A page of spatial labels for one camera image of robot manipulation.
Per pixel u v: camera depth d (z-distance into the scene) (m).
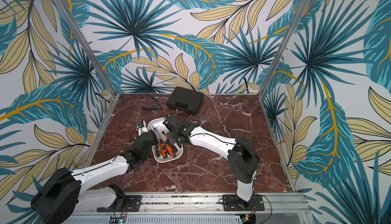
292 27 0.82
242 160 0.46
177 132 0.62
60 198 0.40
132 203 0.73
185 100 1.09
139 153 0.64
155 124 0.88
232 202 0.73
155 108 1.10
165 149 0.85
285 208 0.74
